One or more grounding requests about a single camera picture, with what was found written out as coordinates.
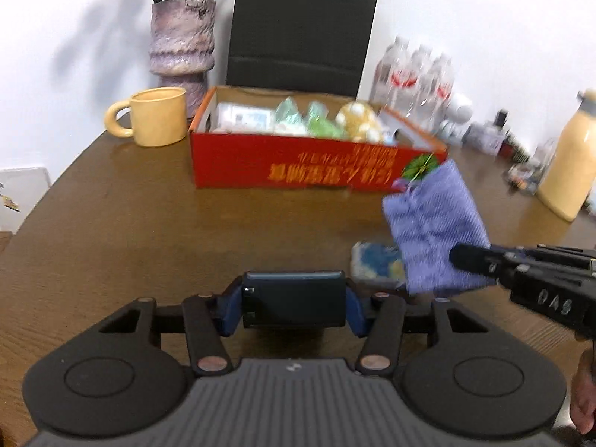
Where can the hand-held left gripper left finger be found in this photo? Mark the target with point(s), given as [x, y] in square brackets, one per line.
[230, 307]

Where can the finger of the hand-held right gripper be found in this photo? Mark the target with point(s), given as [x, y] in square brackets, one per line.
[475, 260]
[558, 254]

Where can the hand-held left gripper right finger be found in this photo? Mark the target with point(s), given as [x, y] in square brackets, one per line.
[356, 309]

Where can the black rectangular box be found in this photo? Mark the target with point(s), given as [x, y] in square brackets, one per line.
[293, 298]

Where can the red cardboard box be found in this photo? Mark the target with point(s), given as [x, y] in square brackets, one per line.
[279, 163]

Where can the yellow and white plush toy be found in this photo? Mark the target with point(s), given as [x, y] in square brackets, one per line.
[358, 121]

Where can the clear cotton swab box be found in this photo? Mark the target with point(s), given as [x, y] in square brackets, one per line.
[242, 116]

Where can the person's right hand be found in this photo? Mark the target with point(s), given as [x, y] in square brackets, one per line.
[587, 382]

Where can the blue and yellow packet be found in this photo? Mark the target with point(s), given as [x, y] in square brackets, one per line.
[372, 260]

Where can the crumpled snack wrappers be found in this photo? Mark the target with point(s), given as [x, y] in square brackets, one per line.
[524, 177]

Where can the cream thermos jug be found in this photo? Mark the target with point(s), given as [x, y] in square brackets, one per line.
[570, 163]

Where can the small grey box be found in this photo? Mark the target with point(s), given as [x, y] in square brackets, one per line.
[484, 139]

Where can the white robot figurine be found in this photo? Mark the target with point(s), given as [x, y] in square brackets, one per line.
[458, 114]

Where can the green plastic packet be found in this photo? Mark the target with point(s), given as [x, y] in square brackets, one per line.
[323, 123]
[291, 118]

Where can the yellow ceramic mug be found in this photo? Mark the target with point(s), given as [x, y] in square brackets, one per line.
[158, 118]

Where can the white paper sheet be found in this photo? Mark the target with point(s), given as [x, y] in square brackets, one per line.
[23, 195]

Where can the purple ceramic vase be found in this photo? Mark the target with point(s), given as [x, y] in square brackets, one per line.
[181, 56]

